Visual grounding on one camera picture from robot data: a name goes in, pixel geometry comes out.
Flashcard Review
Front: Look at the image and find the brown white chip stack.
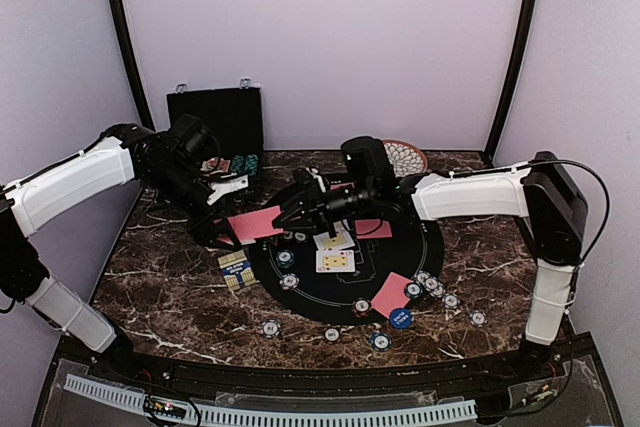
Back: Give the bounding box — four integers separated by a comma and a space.
324, 328, 341, 343

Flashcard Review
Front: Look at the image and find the blue white chip stack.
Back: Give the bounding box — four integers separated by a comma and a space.
261, 320, 281, 339

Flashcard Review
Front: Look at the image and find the red face-down burn card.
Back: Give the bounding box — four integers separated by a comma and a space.
354, 219, 393, 240

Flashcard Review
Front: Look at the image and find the patterned ceramic plate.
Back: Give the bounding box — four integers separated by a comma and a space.
383, 140, 428, 178

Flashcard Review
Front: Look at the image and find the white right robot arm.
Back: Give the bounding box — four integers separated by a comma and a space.
273, 136, 588, 381

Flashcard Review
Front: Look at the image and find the black poker chip case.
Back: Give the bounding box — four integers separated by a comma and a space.
166, 86, 264, 179

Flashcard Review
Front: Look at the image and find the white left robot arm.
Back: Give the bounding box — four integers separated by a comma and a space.
1, 115, 249, 383

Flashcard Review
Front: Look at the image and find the white slotted cable duct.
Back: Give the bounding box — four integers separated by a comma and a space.
63, 374, 477, 426

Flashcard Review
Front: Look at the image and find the green chip row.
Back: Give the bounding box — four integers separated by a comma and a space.
230, 155, 246, 174

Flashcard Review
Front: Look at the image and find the left black frame post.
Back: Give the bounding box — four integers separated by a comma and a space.
108, 0, 157, 132

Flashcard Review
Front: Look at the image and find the boxed card deck in case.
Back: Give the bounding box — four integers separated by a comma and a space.
201, 157, 231, 174

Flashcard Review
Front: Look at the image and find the round black poker mat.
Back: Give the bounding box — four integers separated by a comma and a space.
249, 174, 444, 325

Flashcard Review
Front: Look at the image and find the black frame post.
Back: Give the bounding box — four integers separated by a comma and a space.
108, 0, 157, 132
481, 0, 536, 166

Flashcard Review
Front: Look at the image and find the blue small blind button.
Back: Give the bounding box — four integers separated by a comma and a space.
389, 308, 413, 330

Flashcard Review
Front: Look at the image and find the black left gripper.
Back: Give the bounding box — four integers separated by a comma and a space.
145, 160, 242, 250

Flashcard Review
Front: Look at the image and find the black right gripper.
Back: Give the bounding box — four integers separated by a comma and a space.
274, 177, 377, 237

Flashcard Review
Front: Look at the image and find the right black frame post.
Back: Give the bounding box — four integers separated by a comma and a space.
481, 0, 536, 166

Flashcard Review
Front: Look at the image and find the gold card box base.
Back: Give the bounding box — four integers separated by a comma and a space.
217, 250, 257, 292

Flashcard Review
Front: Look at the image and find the teal chip row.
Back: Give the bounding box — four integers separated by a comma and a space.
244, 154, 260, 176

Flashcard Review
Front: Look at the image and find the face-up card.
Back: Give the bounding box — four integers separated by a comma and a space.
313, 231, 355, 251
316, 250, 356, 274

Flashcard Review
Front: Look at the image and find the red playing card deck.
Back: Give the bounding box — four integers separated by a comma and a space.
228, 206, 284, 245

